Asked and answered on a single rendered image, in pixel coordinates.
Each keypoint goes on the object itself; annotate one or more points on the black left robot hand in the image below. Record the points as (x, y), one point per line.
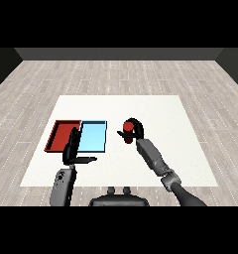
(70, 152)

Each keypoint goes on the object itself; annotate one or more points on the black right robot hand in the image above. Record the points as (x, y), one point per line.
(138, 131)

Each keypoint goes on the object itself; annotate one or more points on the small red can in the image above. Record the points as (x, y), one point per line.
(128, 128)

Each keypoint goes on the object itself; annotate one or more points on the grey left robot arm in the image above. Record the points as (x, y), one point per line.
(62, 185)

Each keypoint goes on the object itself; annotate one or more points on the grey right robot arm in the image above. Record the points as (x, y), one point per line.
(157, 162)

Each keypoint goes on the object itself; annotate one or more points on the red shallow open box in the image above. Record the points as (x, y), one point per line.
(59, 135)

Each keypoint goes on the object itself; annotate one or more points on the light blue shallow open box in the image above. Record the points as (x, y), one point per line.
(92, 136)

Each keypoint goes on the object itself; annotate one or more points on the dark grey robot body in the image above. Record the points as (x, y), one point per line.
(119, 199)

